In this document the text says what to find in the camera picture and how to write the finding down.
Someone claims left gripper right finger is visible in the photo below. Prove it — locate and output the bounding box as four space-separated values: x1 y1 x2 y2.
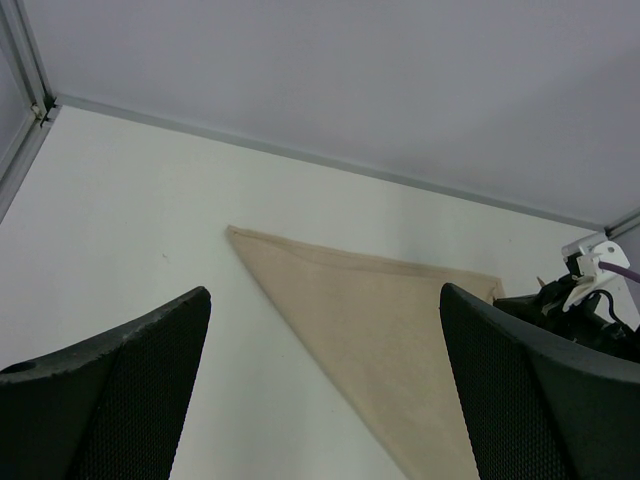
440 284 639 479

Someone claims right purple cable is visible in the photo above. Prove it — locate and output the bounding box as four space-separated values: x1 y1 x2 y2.
599 259 640 284

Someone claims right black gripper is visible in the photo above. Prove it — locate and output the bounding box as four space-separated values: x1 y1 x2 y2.
493 275 639 360

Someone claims beige cloth napkin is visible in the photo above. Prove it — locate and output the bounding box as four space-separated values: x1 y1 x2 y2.
227 226 504 479

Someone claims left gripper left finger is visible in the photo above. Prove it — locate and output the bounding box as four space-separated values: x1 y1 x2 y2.
1 287 211 479

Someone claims left aluminium frame post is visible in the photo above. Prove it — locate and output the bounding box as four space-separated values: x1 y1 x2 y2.
1 1 58 216

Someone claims right aluminium frame post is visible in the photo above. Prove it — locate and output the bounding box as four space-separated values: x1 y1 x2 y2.
604 208 640 239

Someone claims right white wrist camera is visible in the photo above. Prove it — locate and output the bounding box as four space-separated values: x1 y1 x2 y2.
561 233 631 312

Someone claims aluminium frame post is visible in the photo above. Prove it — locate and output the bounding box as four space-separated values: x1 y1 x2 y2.
604 208 640 239
1 1 58 216

